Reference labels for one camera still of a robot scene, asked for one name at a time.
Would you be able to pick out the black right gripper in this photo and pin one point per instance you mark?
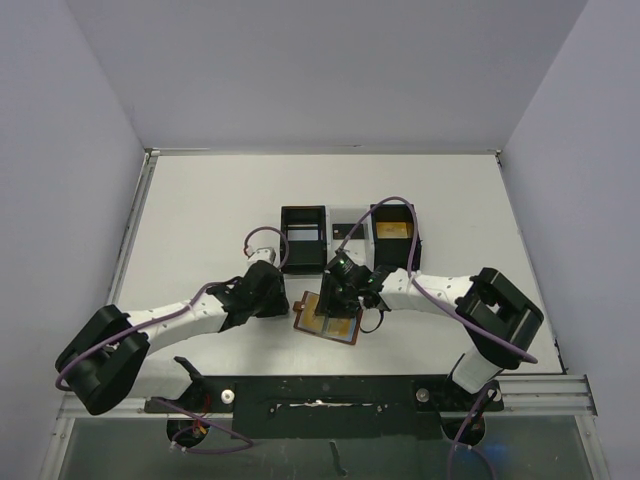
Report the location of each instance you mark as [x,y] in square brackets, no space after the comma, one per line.
[337,304]

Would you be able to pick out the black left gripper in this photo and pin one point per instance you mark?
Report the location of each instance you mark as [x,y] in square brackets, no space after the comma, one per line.
[278,305]

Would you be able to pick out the brown leather card holder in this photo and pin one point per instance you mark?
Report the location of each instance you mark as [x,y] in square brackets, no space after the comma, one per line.
[340,330]

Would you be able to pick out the black white card sorting tray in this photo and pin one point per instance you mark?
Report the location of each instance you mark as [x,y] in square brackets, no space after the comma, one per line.
[310,258]

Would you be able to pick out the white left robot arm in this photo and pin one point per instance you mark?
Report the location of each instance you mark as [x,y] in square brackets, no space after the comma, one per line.
[101,363]

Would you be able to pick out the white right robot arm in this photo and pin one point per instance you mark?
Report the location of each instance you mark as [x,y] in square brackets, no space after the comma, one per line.
[500,320]

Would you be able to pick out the gold card in holder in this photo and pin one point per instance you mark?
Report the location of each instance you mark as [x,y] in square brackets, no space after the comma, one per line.
[308,320]

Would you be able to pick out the black card in tray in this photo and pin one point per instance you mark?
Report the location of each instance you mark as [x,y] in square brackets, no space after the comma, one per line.
[341,230]

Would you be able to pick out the silver card in tray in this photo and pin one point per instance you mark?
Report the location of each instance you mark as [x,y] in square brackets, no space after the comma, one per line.
[303,234]

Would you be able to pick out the gold card in tray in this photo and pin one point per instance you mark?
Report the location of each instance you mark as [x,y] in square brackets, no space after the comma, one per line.
[394,230]

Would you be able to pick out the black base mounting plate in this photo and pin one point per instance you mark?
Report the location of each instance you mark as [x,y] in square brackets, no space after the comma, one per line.
[330,407]

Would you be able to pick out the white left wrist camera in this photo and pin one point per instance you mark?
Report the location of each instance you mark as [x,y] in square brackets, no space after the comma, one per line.
[265,254]

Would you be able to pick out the aluminium frame rail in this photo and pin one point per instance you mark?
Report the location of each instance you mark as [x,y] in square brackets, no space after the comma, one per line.
[546,395]

